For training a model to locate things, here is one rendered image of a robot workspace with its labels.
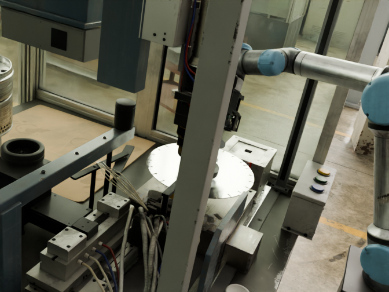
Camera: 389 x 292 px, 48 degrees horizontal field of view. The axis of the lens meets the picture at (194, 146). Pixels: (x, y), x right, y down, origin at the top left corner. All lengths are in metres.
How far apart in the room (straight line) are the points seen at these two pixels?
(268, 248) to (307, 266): 1.27
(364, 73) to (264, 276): 0.63
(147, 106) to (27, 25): 0.75
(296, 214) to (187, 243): 0.90
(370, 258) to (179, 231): 0.72
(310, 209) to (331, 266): 1.31
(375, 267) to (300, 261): 1.47
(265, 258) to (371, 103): 0.56
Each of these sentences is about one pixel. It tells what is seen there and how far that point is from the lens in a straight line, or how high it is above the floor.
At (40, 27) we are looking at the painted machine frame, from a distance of 1.27.
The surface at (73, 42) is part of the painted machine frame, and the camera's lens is 1.20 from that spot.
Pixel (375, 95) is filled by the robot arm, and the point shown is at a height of 1.31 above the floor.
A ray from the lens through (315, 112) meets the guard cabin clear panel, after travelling 1.67.
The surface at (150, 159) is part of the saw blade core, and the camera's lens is 1.33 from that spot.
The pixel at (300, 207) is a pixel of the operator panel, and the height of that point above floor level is 0.85.
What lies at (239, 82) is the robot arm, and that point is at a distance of 1.36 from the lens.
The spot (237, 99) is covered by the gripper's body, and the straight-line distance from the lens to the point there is 1.34.
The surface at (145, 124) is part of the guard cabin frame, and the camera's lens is 1.92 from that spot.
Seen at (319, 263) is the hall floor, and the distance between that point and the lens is 2.74.
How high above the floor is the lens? 1.58
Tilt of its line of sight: 25 degrees down
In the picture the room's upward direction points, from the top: 11 degrees clockwise
